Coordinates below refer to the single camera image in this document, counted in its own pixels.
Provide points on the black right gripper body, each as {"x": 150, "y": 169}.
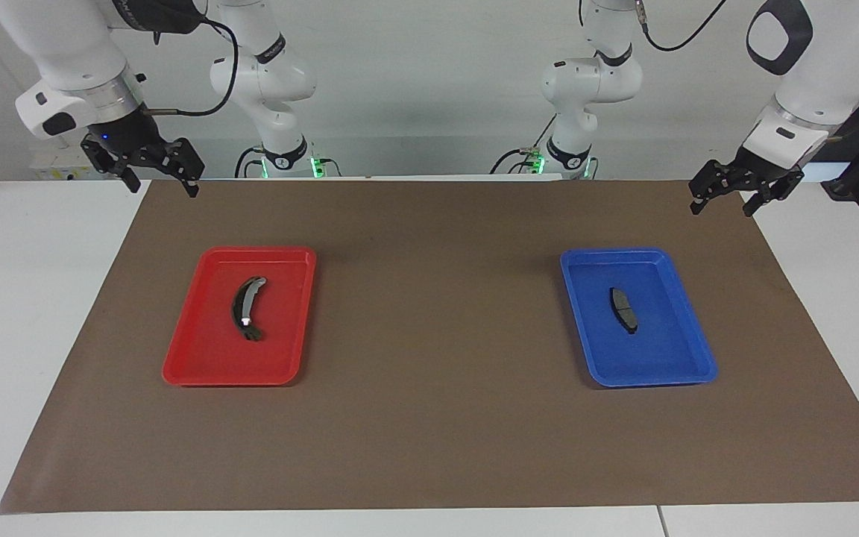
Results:
{"x": 131, "y": 138}

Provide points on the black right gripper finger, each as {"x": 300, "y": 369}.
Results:
{"x": 192, "y": 186}
{"x": 133, "y": 180}

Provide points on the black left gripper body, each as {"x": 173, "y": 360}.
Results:
{"x": 761, "y": 177}

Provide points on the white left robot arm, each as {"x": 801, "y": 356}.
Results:
{"x": 832, "y": 60}

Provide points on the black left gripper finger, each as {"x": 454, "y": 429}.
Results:
{"x": 697, "y": 203}
{"x": 752, "y": 205}

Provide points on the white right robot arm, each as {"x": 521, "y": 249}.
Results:
{"x": 71, "y": 45}

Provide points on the blue plastic tray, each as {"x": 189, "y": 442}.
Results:
{"x": 661, "y": 350}

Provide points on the brown table mat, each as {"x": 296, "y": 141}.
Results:
{"x": 429, "y": 447}

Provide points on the small dark brake pad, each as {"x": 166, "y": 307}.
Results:
{"x": 623, "y": 309}

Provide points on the white wall socket box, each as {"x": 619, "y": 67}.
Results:
{"x": 64, "y": 168}

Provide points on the red plastic tray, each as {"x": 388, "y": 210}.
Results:
{"x": 206, "y": 350}

